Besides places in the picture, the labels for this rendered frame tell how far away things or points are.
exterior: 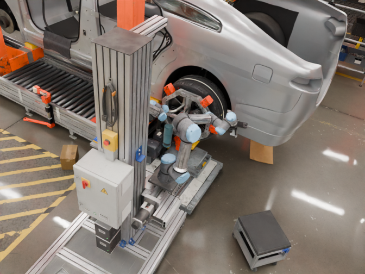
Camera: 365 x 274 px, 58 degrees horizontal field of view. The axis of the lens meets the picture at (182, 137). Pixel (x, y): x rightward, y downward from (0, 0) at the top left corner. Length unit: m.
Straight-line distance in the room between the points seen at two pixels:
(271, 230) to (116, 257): 1.40
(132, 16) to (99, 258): 1.99
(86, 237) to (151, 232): 0.57
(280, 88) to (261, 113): 0.32
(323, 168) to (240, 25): 2.34
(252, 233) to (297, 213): 0.92
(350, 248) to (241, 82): 2.03
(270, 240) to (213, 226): 0.65
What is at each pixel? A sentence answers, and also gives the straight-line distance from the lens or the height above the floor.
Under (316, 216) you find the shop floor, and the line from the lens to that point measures 4.01.
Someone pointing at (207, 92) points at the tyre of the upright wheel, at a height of 1.15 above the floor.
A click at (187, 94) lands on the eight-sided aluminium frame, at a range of 3.14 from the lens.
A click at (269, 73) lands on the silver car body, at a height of 1.49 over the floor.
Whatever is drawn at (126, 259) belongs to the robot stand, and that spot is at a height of 0.21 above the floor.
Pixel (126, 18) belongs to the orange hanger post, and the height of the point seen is 1.79.
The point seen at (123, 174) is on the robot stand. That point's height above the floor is 1.23.
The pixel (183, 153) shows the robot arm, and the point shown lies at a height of 1.23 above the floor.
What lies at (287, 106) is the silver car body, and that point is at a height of 1.25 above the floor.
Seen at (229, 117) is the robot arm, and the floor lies 1.36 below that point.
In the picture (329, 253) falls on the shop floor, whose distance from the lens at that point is 3.79.
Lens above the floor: 2.85
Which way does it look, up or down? 41 degrees down
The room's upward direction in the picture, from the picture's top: 9 degrees clockwise
